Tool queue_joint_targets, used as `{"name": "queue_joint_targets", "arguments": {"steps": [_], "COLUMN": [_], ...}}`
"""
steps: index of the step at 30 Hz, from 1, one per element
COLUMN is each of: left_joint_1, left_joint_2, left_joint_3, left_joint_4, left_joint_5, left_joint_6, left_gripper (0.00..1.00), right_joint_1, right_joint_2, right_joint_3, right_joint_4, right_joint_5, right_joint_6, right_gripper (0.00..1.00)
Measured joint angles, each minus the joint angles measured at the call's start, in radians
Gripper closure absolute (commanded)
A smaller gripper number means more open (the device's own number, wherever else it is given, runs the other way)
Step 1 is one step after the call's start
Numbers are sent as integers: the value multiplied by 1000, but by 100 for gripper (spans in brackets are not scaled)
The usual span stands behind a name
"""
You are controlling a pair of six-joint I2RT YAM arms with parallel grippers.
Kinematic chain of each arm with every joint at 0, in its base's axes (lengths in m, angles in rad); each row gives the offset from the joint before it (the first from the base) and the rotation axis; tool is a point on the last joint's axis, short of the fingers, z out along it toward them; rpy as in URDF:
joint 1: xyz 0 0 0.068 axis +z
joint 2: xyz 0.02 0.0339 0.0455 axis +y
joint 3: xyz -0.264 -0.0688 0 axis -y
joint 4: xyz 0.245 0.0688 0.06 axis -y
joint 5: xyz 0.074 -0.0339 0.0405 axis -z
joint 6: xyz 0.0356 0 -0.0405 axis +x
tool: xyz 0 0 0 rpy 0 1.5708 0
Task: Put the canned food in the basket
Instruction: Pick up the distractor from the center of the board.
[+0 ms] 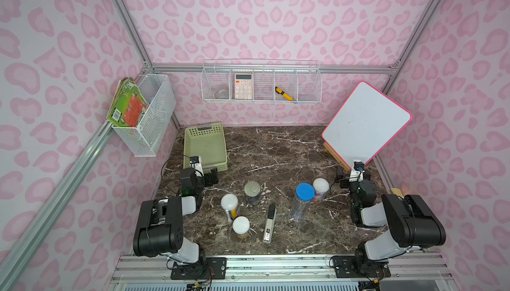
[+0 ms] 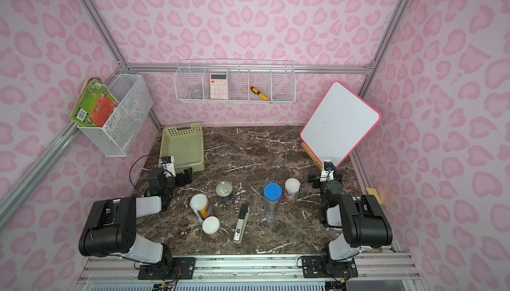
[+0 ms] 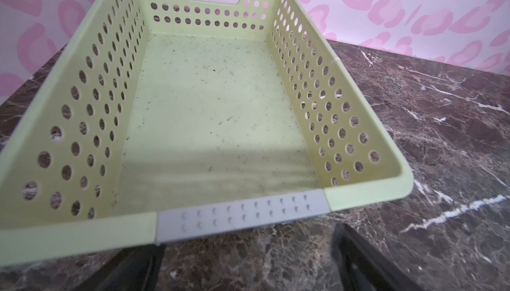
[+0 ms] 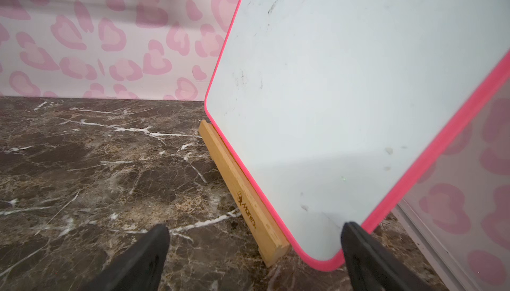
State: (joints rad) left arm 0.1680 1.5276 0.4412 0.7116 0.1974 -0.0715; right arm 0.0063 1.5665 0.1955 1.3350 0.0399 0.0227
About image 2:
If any wooden board easel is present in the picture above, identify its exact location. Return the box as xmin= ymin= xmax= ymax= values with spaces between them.
xmin=301 ymin=142 xmax=323 ymax=170

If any short orange can white lid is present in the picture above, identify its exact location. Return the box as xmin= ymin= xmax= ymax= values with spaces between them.
xmin=202 ymin=216 xmax=221 ymax=239

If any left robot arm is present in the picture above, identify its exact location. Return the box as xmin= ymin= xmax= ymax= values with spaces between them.
xmin=78 ymin=167 xmax=196 ymax=281

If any dark can silver top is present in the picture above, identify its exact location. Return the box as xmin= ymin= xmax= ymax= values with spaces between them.
xmin=216 ymin=181 xmax=235 ymax=206

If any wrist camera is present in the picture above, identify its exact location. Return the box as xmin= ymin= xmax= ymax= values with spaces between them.
xmin=160 ymin=156 xmax=176 ymax=178
xmin=320 ymin=160 xmax=337 ymax=182

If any white mesh wall basket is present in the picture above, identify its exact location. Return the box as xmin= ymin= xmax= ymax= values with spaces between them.
xmin=77 ymin=74 xmax=154 ymax=158

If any tall yellow blue can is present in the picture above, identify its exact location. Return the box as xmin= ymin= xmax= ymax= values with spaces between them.
xmin=190 ymin=193 xmax=213 ymax=223

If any yellow utility knife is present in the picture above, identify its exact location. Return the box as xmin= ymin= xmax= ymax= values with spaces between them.
xmin=250 ymin=86 xmax=270 ymax=102

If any white board pink frame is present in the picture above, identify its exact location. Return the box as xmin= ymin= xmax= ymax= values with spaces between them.
xmin=300 ymin=81 xmax=381 ymax=167

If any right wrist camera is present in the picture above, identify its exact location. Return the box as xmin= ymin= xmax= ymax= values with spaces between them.
xmin=320 ymin=160 xmax=337 ymax=182

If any clear tape roll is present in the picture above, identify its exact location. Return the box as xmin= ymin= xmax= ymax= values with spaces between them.
xmin=190 ymin=89 xmax=204 ymax=100

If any pink calculator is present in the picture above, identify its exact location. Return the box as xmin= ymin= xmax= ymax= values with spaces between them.
xmin=210 ymin=73 xmax=228 ymax=100

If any clear jar blue lid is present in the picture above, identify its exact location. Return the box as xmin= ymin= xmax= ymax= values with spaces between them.
xmin=264 ymin=183 xmax=283 ymax=220

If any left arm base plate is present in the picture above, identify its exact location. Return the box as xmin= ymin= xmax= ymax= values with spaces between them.
xmin=138 ymin=257 xmax=197 ymax=280

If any grey stapler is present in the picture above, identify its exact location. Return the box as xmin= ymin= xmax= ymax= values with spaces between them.
xmin=233 ymin=204 xmax=250 ymax=243

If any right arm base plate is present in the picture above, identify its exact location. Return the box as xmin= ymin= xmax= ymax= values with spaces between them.
xmin=296 ymin=256 xmax=359 ymax=280

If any green plastic basket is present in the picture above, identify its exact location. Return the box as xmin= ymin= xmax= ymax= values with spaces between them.
xmin=159 ymin=122 xmax=205 ymax=172

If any wire wall shelf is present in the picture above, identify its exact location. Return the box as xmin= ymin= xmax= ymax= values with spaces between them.
xmin=174 ymin=61 xmax=297 ymax=104

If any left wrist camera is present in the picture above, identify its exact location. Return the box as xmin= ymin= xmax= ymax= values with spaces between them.
xmin=160 ymin=156 xmax=176 ymax=178

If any pink can white lid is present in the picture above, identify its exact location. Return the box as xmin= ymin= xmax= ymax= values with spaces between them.
xmin=284 ymin=178 xmax=301 ymax=202

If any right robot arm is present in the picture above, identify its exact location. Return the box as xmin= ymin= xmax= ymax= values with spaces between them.
xmin=301 ymin=170 xmax=393 ymax=280

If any yellow sticky block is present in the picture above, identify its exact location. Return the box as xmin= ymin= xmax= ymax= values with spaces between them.
xmin=366 ymin=187 xmax=383 ymax=205

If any green red booklet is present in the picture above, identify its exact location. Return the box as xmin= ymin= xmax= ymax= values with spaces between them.
xmin=70 ymin=77 xmax=119 ymax=128

